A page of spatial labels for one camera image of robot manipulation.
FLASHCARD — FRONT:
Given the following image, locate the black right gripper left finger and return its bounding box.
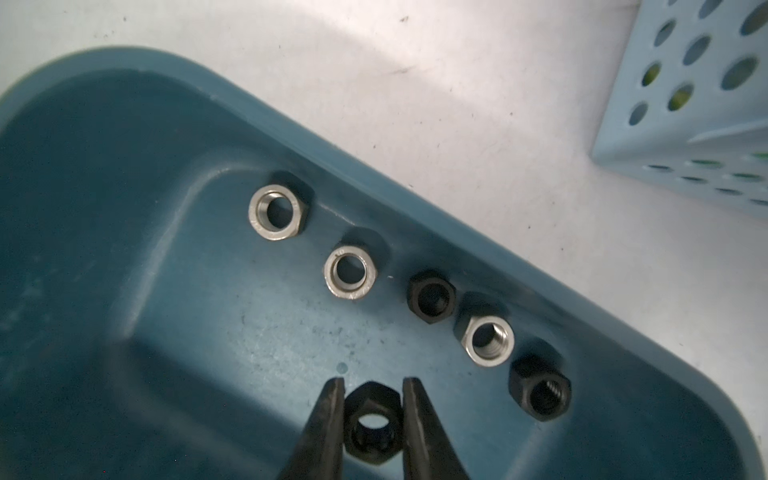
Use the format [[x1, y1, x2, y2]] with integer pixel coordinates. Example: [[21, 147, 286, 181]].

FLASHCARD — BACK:
[[277, 377, 345, 480]]

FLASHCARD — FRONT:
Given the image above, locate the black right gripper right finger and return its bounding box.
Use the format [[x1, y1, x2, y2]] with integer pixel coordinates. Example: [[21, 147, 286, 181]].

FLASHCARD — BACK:
[[403, 377, 469, 480]]

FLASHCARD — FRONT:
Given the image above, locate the black nut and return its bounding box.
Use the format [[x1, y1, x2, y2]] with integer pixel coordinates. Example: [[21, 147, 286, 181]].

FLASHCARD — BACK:
[[344, 381, 403, 465], [508, 355, 572, 422], [407, 270, 457, 325]]

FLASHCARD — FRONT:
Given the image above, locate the silver nut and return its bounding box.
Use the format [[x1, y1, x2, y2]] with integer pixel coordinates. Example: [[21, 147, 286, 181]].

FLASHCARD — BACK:
[[323, 245, 378, 300], [454, 314, 515, 368], [248, 184, 308, 241]]

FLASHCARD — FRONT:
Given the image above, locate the silver nut front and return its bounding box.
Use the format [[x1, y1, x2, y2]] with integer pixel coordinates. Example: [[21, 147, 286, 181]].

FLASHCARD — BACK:
[[323, 245, 378, 300]]

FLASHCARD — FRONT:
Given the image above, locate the dark teal storage box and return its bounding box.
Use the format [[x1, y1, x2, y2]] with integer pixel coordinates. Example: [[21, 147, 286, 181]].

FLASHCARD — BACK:
[[1, 48, 767, 479]]

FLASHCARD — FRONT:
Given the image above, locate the light blue perforated basket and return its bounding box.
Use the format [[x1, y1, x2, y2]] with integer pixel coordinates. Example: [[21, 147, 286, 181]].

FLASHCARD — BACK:
[[591, 0, 767, 221]]

